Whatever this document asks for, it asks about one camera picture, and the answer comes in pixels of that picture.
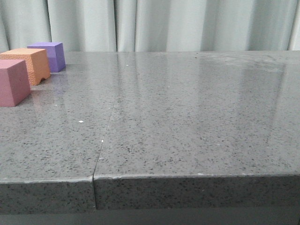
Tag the pink foam cube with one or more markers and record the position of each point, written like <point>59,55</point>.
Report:
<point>14,82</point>

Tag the purple foam cube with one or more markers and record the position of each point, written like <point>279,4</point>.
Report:
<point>55,54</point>

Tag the grey-white curtain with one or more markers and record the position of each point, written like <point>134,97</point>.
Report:
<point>152,25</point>

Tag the orange foam block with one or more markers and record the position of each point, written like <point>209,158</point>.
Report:
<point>36,62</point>

